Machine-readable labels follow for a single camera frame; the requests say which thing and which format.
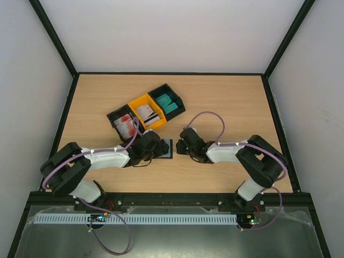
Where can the grey slotted cable duct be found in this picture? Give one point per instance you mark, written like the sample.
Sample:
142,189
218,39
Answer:
137,219

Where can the black enclosure frame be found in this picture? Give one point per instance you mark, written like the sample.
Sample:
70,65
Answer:
296,198

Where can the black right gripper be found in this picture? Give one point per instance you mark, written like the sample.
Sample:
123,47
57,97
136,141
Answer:
181,148

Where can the teal card stack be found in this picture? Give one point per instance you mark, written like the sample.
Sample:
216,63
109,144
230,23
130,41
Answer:
166,103

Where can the black leather card holder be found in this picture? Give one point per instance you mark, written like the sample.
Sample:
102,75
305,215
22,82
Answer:
169,154

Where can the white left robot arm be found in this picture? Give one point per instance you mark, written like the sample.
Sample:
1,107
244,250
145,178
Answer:
64,172

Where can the white striped cards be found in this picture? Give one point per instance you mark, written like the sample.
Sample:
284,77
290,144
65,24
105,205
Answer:
148,116

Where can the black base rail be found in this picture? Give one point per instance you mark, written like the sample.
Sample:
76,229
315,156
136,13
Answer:
224,202

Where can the yellow middle card bin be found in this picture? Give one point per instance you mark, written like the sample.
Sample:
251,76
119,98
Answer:
147,99

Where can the black card bin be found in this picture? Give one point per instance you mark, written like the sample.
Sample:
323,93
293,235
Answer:
112,116
166,89

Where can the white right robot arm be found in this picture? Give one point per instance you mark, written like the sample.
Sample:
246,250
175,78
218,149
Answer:
264,164

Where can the black left card bin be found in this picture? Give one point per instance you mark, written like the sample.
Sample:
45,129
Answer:
112,116

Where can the red and white cards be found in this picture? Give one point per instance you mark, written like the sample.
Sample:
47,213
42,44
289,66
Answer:
125,126

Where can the black right card bin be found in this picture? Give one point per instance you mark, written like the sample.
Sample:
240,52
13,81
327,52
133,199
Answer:
166,89

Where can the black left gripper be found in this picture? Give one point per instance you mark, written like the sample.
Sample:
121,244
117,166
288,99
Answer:
161,148

